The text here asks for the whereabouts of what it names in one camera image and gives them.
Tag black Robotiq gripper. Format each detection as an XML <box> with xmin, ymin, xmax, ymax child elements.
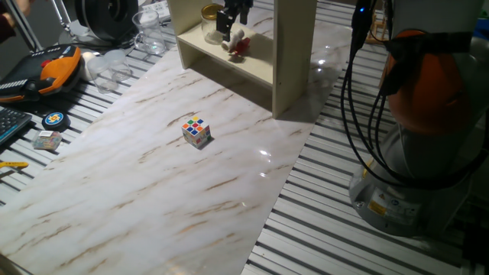
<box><xmin>215</xmin><ymin>0</ymin><xmax>254</xmax><ymax>42</ymax></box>

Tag glass jar gold lid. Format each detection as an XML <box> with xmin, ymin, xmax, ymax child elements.
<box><xmin>201</xmin><ymin>3</ymin><xmax>225</xmax><ymax>46</ymax></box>

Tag multicoloured Rubik's cube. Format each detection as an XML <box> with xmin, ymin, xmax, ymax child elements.
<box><xmin>181</xmin><ymin>116</ymin><xmax>212</xmax><ymax>150</ymax></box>

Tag forearm in dark red sleeve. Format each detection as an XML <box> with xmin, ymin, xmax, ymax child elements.
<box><xmin>0</xmin><ymin>11</ymin><xmax>17</xmax><ymax>44</ymax></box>

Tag cream wooden shelf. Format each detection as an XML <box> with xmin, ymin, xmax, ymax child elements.
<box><xmin>167</xmin><ymin>0</ymin><xmax>318</xmax><ymax>118</ymax></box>

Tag operator bare hand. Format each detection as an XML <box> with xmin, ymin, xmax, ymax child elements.
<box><xmin>14</xmin><ymin>0</ymin><xmax>36</xmax><ymax>17</ymax></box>

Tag white power strip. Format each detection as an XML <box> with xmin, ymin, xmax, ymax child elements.
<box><xmin>141</xmin><ymin>0</ymin><xmax>172</xmax><ymax>22</ymax></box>

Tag clear glass beaker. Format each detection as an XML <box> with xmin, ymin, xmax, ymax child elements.
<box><xmin>131</xmin><ymin>9</ymin><xmax>168</xmax><ymax>56</ymax></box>

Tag clear plastic cup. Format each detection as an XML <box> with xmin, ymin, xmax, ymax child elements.
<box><xmin>103</xmin><ymin>49</ymin><xmax>133</xmax><ymax>83</ymax></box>
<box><xmin>86</xmin><ymin>56</ymin><xmax>118</xmax><ymax>95</ymax></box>

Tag black filament spool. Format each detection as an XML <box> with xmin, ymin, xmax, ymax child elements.
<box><xmin>74</xmin><ymin>0</ymin><xmax>139</xmax><ymax>43</ymax></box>

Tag wooden slat rack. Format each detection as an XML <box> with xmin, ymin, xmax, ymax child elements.
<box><xmin>365</xmin><ymin>0</ymin><xmax>387</xmax><ymax>45</ymax></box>

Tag white ball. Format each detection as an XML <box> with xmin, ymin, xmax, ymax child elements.
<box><xmin>80</xmin><ymin>51</ymin><xmax>96</xmax><ymax>81</ymax></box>

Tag silver metal stand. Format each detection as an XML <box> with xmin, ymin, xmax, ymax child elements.
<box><xmin>49</xmin><ymin>0</ymin><xmax>92</xmax><ymax>45</ymax></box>

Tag marble patterned mat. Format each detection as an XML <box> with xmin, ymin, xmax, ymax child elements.
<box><xmin>0</xmin><ymin>0</ymin><xmax>360</xmax><ymax>275</ymax></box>

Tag orange black teach pendant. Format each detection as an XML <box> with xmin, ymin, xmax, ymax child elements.
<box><xmin>0</xmin><ymin>44</ymin><xmax>83</xmax><ymax>104</ymax></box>

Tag round black puck blue logo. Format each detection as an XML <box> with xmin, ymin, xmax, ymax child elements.
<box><xmin>41</xmin><ymin>110</ymin><xmax>72</xmax><ymax>133</ymax></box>

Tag aluminium profile pole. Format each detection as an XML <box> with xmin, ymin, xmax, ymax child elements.
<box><xmin>3</xmin><ymin>0</ymin><xmax>44</xmax><ymax>53</ymax></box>

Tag clear box coloured clips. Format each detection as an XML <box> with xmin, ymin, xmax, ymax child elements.
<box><xmin>31</xmin><ymin>130</ymin><xmax>63</xmax><ymax>151</ymax></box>

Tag black plug cable blue light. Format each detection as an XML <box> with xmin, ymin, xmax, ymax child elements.
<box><xmin>349</xmin><ymin>0</ymin><xmax>377</xmax><ymax>54</ymax></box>

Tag yellow handled tool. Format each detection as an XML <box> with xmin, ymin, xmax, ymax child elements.
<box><xmin>0</xmin><ymin>160</ymin><xmax>30</xmax><ymax>180</ymax></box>

